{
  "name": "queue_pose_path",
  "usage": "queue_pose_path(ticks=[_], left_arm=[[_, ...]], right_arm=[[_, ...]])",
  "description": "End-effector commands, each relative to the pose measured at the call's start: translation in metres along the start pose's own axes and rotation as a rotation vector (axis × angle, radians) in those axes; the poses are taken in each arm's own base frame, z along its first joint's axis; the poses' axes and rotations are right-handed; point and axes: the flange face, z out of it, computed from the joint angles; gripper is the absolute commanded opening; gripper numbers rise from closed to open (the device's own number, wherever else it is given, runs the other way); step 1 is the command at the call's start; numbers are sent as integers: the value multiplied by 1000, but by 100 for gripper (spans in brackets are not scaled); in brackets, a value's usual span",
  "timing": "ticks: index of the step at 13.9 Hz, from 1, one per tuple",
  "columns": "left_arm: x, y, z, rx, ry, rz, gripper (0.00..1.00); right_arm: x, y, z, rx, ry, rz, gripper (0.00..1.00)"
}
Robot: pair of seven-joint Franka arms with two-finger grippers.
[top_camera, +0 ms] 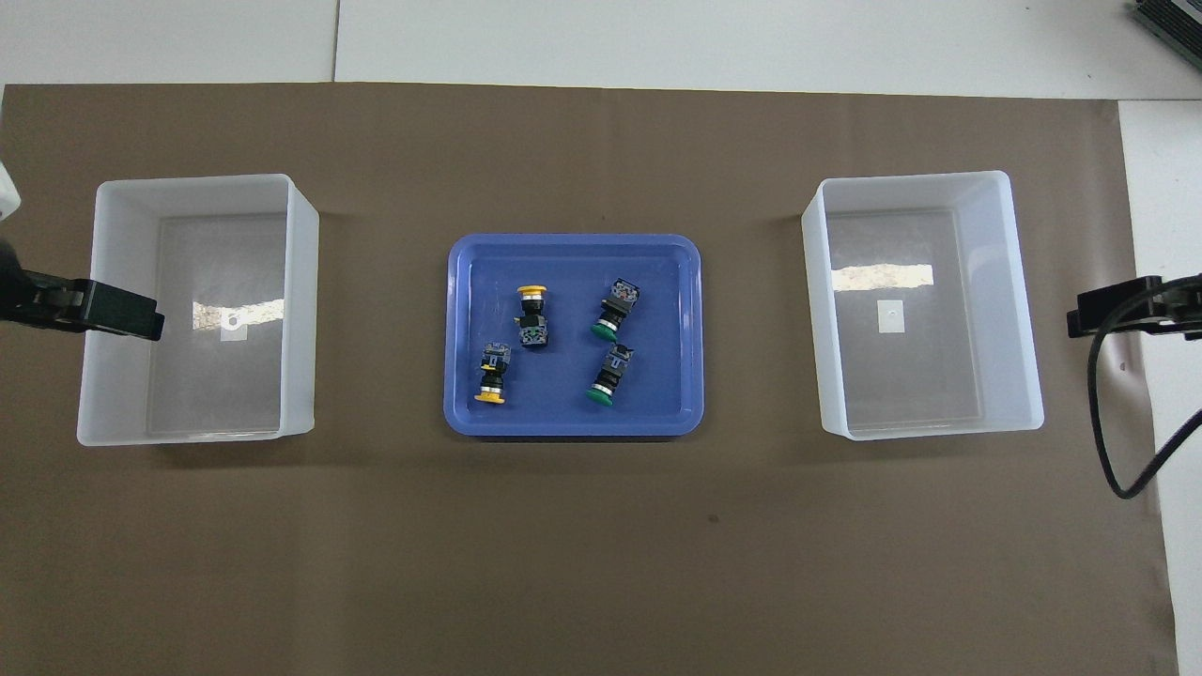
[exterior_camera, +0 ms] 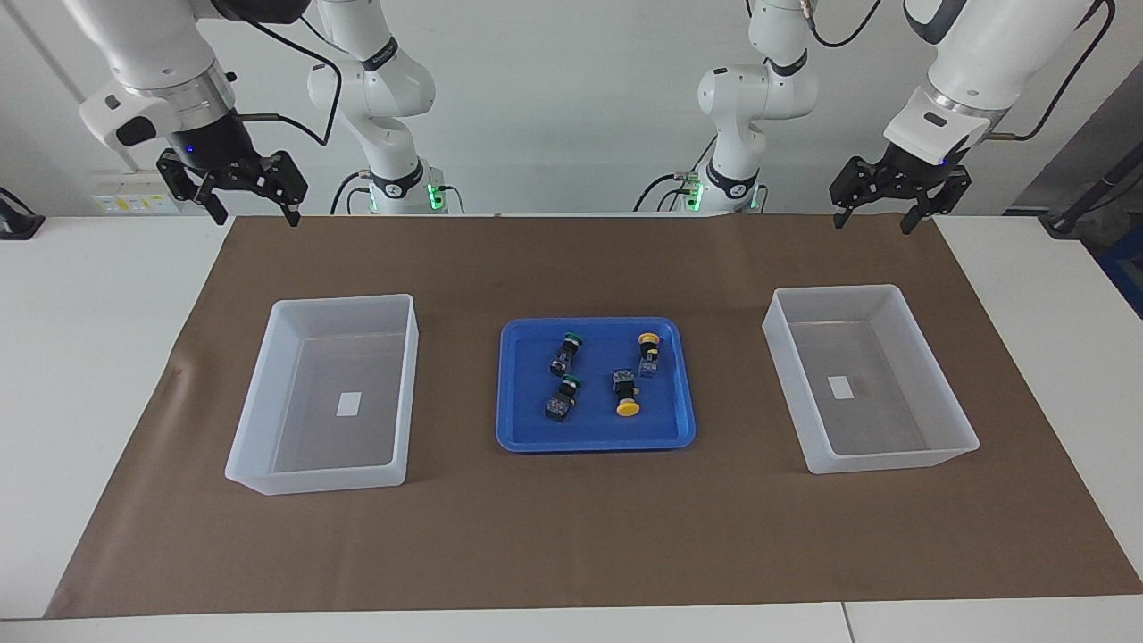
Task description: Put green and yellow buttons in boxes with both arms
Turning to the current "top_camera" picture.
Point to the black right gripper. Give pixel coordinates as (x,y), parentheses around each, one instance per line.
(1181,305)

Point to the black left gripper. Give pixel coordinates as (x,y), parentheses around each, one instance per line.
(38,300)

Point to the yellow push button switch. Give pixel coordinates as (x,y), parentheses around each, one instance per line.
(493,366)
(532,329)

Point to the green push button switch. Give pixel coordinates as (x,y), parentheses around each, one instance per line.
(618,302)
(612,371)

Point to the small white label sticker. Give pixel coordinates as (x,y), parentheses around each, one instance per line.
(233,328)
(891,317)

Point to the translucent white plastic box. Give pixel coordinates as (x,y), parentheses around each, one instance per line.
(1007,282)
(302,282)

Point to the grey black electronic device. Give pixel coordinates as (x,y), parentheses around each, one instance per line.
(1172,23)

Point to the blue plastic tray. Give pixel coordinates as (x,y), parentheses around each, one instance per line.
(563,272)

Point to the brown paper table mat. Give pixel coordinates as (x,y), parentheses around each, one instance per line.
(601,563)

